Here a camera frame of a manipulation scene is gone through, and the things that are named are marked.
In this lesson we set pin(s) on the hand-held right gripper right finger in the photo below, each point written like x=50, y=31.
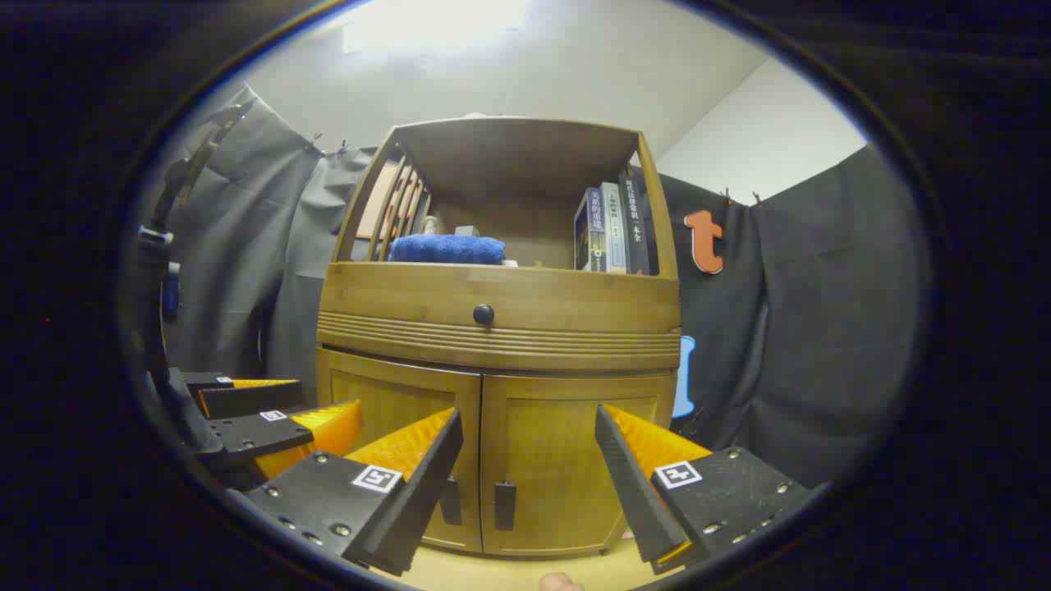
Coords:
x=636, y=492

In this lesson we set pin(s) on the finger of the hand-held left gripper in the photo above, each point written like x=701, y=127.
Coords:
x=246, y=400
x=254, y=435

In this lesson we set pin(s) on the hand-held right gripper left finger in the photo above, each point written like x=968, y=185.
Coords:
x=419, y=501

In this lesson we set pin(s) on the wooden double-door shoe cabinet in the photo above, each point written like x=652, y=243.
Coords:
x=509, y=164

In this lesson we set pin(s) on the wooden drawer with black knob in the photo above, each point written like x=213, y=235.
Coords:
x=575, y=308

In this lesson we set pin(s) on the blue folded towel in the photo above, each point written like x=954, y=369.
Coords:
x=447, y=249

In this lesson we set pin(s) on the small pale bottle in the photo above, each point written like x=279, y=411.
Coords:
x=430, y=226

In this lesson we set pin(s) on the black spine book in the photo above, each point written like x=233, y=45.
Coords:
x=636, y=230

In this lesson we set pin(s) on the pale blue spine book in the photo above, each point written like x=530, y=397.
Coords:
x=614, y=230

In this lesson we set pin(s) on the small grey box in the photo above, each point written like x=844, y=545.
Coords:
x=466, y=231

